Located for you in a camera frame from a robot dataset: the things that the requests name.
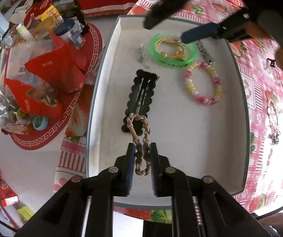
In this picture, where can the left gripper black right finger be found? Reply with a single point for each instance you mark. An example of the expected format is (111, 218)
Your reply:
(200, 207)

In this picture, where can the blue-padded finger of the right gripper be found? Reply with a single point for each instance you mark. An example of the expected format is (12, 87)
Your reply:
(200, 32)

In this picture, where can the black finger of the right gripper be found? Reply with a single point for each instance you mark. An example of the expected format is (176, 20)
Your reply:
(161, 11)

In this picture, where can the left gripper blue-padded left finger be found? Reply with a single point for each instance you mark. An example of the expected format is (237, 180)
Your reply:
(84, 206)

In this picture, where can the silver star hair clip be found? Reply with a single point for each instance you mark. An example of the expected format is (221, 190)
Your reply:
(207, 57)

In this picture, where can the small black claw clip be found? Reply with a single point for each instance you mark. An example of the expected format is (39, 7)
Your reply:
(271, 62)

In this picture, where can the silver charm earrings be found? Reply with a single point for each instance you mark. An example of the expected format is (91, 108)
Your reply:
(143, 51)

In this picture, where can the black scalloped hair clip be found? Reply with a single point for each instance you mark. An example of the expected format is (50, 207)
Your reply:
(141, 95)

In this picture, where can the white jewelry tray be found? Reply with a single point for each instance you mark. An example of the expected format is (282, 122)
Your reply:
(197, 139)

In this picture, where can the red gift box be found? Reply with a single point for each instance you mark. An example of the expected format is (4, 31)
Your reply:
(7, 195)

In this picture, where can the red round mat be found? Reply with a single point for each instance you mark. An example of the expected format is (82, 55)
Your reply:
(36, 97)

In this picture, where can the pink strawberry tablecloth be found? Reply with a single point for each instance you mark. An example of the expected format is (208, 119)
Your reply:
(263, 87)

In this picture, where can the dark lidded jar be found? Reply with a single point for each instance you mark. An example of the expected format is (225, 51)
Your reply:
(70, 32)

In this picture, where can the yellow snack package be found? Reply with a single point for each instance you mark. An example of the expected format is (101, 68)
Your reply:
(51, 12)

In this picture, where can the red snack bag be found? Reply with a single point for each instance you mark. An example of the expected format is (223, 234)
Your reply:
(63, 67)

